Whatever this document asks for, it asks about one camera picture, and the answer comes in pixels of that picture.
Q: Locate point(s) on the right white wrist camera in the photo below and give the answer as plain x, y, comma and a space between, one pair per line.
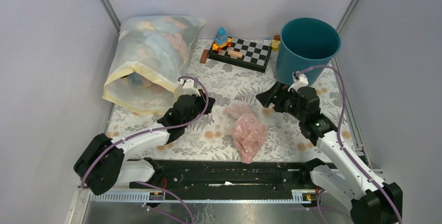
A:
299, 81

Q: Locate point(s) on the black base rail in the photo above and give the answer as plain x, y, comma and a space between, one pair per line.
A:
225, 181

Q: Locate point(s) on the aluminium frame rail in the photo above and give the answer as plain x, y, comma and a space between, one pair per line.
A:
193, 181

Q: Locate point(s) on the pink trash bag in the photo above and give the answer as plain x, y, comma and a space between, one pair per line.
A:
248, 133

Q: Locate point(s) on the light wooden block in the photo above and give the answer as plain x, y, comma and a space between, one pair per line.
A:
235, 54

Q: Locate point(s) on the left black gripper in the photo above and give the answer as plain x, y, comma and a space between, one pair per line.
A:
201, 99

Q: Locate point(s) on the teal plastic trash bin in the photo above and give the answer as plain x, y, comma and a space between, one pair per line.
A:
305, 42

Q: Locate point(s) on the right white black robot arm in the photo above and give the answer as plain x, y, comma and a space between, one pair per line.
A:
345, 160

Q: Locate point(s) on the reddish brown wooden block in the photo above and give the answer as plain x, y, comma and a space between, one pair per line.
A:
204, 56

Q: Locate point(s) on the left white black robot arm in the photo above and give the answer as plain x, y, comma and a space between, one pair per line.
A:
127, 153

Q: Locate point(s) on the colourful toy block train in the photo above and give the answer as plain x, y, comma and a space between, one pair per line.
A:
221, 40

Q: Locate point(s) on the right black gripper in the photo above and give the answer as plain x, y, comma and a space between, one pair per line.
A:
279, 90

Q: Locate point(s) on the yellow toy figure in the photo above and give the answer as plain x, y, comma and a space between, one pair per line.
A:
275, 42

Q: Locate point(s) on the floral patterned table mat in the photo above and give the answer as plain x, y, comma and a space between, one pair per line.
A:
209, 137

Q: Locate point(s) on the black white checkerboard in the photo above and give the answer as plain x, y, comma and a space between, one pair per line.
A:
242, 53

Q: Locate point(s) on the large translucent plastic bag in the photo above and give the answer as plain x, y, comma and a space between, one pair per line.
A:
152, 53

